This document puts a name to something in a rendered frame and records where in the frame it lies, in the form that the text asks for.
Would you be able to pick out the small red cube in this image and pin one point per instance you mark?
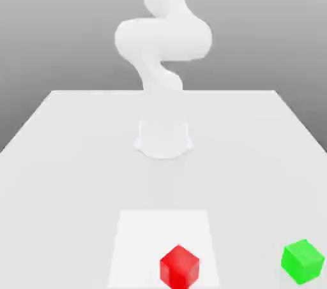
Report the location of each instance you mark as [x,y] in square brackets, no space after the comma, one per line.
[179,267]

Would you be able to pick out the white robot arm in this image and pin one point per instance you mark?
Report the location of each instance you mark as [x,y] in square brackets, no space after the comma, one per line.
[163,39]

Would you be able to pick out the small green cube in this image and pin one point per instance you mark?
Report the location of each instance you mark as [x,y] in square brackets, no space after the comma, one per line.
[302,261]

